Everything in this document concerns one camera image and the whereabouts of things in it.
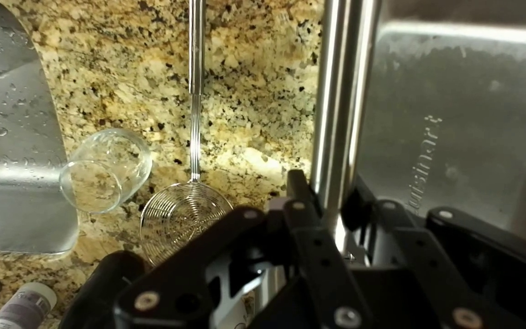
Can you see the stainless steel sink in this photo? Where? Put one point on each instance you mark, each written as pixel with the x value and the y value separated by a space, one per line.
pixel 14 153

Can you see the silver grill sandwich maker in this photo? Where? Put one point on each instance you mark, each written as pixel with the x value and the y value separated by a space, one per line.
pixel 458 121

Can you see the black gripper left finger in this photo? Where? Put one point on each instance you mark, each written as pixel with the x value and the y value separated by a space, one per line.
pixel 264 268

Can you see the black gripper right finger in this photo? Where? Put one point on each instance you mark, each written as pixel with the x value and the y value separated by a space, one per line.
pixel 458 275

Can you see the clear glass cup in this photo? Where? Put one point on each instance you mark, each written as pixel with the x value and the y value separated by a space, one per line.
pixel 102 174

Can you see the bottle with purple label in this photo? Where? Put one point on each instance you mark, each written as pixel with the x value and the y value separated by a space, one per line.
pixel 23 308

